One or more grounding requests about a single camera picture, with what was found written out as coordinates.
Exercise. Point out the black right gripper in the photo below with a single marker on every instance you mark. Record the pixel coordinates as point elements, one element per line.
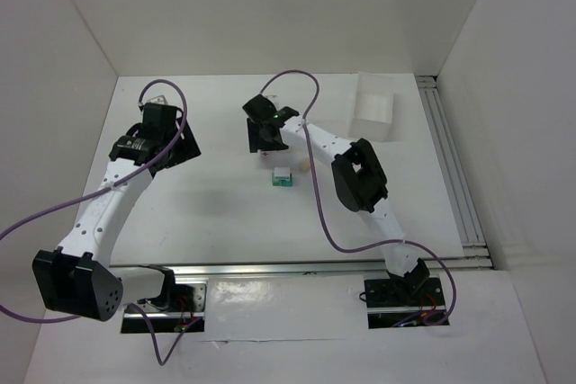
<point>263,138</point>

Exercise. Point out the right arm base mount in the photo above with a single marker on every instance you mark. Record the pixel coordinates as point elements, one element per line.
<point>389,307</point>

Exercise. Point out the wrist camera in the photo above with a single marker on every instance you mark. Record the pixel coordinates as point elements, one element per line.
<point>274,100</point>
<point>160,99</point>

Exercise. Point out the white plastic bin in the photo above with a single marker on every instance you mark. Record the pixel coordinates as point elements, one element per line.
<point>372,108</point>

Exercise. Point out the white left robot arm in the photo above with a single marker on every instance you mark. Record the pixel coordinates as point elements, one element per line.
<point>75,277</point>

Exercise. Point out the aluminium side rail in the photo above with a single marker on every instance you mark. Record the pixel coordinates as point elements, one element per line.
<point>476,251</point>

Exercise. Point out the tan wood block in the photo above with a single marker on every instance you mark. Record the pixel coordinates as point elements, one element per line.
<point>305,165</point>

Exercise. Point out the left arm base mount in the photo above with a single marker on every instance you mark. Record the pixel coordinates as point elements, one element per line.
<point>185,307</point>

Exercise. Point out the dark green wood block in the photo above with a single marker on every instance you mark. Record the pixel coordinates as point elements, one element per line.
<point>287,181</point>

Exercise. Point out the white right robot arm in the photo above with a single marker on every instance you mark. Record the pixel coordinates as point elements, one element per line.
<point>359,181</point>

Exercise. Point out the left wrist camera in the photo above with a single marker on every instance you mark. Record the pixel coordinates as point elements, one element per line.
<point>160,99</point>

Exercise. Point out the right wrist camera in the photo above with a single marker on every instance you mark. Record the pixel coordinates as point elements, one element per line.
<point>274,100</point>

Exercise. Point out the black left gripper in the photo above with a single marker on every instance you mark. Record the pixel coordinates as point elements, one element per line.
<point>181,145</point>

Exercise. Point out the aluminium front rail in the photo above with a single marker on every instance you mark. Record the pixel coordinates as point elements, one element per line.
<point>205,271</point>

